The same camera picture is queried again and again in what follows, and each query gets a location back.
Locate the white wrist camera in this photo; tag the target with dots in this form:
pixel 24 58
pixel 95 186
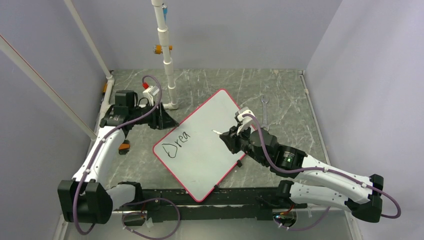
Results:
pixel 244 119
pixel 150 91

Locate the white vertical pvc pipe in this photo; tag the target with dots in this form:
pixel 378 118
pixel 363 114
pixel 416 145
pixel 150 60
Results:
pixel 164 41

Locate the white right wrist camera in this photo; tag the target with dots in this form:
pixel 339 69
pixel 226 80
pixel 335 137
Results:
pixel 244 119

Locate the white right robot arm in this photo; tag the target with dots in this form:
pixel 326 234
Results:
pixel 307 180

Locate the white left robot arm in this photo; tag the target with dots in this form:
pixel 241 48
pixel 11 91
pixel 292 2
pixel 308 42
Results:
pixel 83 198

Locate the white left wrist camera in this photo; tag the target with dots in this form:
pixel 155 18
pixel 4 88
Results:
pixel 150 91

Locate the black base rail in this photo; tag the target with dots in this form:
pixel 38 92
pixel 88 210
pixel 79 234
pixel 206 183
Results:
pixel 258 203

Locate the black whiteboard marker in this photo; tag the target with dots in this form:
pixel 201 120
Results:
pixel 217 132

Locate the silver combination wrench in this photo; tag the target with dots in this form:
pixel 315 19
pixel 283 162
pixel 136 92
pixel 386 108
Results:
pixel 264 101

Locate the orange black small tool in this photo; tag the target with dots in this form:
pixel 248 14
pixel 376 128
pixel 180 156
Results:
pixel 124 148

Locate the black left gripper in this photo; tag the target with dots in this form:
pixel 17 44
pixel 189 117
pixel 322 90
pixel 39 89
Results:
pixel 167 121

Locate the red framed whiteboard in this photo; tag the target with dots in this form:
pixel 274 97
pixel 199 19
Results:
pixel 193 153

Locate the orange pipe clamp knob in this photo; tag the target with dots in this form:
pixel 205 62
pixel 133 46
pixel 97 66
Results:
pixel 158 50

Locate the white slanted corner pipe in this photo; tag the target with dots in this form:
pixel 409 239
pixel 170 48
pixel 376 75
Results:
pixel 105 104

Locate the white red wall trim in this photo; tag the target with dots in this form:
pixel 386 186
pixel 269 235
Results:
pixel 33 75

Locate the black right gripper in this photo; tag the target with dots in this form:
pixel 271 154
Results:
pixel 231 139

